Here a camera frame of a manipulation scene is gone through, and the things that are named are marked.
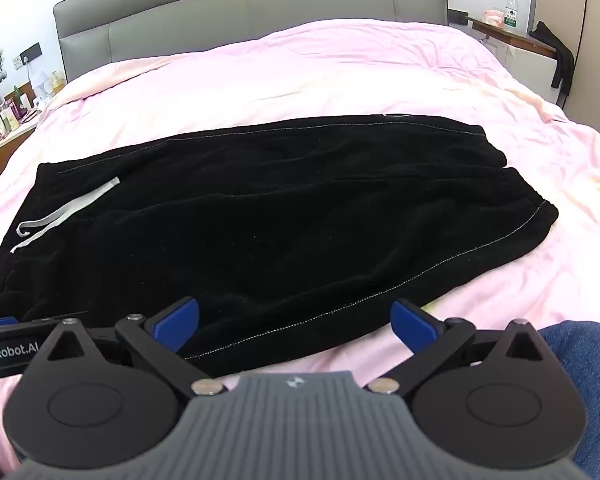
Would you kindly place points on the pink floral duvet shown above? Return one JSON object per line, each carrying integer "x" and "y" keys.
{"x": 330, "y": 75}

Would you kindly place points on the yellow bottle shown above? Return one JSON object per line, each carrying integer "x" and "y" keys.
{"x": 58, "y": 81}

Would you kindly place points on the wooden nightstand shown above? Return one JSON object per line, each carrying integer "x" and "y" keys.
{"x": 0, "y": 155}

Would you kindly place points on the black hanging garment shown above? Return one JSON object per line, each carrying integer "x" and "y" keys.
{"x": 560, "y": 62}

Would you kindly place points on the clear plastic water bottle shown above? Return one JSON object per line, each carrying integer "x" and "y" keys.
{"x": 511, "y": 12}

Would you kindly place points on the group of cosmetic bottles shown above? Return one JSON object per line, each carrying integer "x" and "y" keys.
{"x": 12, "y": 110}

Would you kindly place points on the wooden bedside shelf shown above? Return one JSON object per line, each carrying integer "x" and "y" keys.
{"x": 520, "y": 37}

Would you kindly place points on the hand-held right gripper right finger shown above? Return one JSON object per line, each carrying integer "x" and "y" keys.
{"x": 411, "y": 324}

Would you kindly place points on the grey padded headboard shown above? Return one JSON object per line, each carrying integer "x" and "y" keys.
{"x": 230, "y": 5}

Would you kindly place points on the person's leg in blue jeans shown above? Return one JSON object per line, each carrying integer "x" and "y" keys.
{"x": 585, "y": 360}

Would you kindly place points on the pink item on shelf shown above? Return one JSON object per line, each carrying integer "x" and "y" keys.
{"x": 492, "y": 16}

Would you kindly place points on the black pants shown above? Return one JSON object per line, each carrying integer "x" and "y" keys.
{"x": 260, "y": 230}

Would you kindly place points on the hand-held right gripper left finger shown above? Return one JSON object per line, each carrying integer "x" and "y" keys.
{"x": 177, "y": 324}

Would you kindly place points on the black wall socket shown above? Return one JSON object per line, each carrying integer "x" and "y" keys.
{"x": 31, "y": 51}

